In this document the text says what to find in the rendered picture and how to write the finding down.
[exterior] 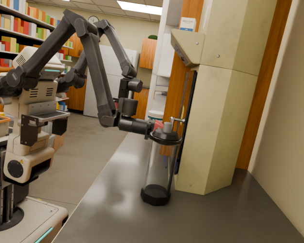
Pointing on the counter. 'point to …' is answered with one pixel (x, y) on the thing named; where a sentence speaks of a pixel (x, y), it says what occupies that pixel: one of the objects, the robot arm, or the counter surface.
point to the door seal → (187, 122)
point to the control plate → (180, 54)
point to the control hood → (188, 45)
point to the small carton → (188, 24)
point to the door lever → (175, 120)
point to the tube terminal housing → (223, 91)
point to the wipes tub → (156, 115)
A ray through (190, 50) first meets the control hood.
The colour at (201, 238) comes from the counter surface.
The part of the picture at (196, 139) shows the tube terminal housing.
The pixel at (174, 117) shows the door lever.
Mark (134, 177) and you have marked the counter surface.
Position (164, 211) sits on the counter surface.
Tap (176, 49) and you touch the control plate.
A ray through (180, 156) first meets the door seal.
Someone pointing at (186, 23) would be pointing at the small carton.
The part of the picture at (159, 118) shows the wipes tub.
